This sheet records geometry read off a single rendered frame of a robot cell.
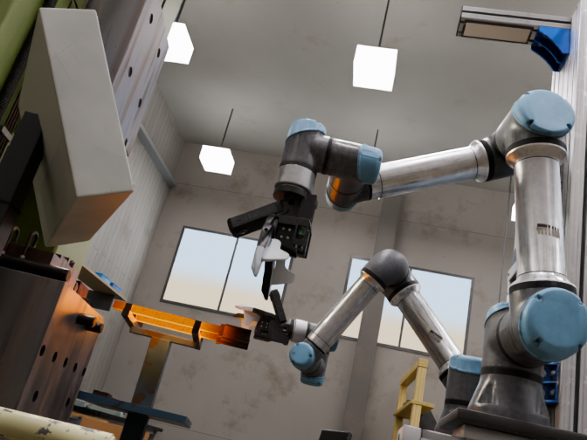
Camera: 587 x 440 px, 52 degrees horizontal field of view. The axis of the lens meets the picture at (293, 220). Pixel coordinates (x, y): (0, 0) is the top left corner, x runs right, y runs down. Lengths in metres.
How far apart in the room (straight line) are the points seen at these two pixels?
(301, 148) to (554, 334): 0.56
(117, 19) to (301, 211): 0.81
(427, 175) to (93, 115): 0.73
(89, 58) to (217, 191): 9.91
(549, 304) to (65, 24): 0.89
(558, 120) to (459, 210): 9.29
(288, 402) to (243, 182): 3.89
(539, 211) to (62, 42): 0.87
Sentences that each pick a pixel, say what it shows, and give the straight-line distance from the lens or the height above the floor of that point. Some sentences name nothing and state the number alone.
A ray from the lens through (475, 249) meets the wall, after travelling 10.33.
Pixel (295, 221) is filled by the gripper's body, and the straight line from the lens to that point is 1.10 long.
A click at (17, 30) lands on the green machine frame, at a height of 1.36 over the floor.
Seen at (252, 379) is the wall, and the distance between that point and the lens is 9.69.
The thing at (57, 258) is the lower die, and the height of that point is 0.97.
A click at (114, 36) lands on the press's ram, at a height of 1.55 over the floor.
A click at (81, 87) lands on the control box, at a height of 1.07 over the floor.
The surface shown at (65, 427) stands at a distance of 1.12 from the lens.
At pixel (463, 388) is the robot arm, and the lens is 1.73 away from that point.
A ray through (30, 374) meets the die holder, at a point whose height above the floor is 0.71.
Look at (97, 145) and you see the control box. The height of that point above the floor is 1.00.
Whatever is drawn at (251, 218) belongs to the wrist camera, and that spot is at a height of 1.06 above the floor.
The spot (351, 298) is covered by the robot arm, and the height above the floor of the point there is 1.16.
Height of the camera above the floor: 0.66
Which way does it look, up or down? 22 degrees up
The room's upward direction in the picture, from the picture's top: 14 degrees clockwise
